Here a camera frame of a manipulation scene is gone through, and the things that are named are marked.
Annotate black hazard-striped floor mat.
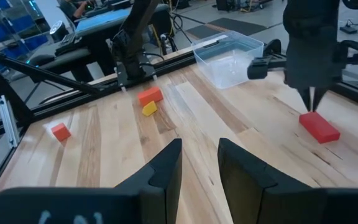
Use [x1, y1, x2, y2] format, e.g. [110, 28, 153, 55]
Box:
[186, 17, 267, 40]

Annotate black computer mouse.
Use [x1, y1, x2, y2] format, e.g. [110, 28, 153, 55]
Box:
[28, 53, 55, 67]

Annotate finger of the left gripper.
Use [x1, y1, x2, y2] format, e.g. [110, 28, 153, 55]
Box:
[300, 87, 313, 112]
[313, 86, 328, 112]

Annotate red rectangular block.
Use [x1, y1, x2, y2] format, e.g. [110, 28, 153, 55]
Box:
[299, 111, 341, 144]

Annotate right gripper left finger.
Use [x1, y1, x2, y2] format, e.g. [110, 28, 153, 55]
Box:
[0, 138, 183, 224]

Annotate black cylinder white lid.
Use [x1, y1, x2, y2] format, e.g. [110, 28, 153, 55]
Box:
[48, 20, 70, 42]

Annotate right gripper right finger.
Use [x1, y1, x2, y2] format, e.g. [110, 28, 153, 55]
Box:
[218, 138, 358, 224]

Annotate yellow cable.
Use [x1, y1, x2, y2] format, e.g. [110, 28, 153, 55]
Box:
[152, 24, 162, 54]

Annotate silver aluminium bracket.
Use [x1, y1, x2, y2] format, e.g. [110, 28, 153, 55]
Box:
[0, 95, 21, 149]

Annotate clear plastic bin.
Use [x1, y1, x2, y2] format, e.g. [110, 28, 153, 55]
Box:
[191, 30, 264, 90]

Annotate black power adapter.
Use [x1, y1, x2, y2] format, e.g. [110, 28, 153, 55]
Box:
[339, 24, 358, 35]

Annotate orange rectangular block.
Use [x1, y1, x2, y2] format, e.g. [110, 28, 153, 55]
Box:
[137, 86, 164, 108]

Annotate blue desk mat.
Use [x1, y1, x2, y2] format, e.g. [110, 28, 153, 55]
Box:
[75, 7, 133, 34]

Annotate orange cube block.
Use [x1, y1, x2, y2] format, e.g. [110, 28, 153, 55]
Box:
[50, 122, 72, 142]

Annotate person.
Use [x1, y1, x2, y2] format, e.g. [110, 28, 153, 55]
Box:
[57, 0, 98, 20]

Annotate yellow wedge block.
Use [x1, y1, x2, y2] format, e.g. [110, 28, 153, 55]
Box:
[141, 100, 158, 118]

